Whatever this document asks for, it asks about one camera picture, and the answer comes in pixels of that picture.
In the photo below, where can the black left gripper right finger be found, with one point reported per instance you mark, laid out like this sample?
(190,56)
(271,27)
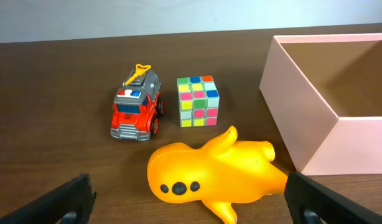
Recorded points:
(311,202)

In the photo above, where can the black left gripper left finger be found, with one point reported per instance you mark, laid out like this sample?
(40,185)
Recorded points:
(71,202)

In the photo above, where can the yellow rubber whale toy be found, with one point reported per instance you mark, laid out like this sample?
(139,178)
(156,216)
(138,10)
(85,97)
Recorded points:
(222,172)

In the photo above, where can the red toy fire truck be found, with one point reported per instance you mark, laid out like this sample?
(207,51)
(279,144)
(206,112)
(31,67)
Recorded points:
(138,105)

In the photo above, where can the multicolour puzzle cube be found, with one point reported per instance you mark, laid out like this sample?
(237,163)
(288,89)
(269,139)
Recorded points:
(198,101)

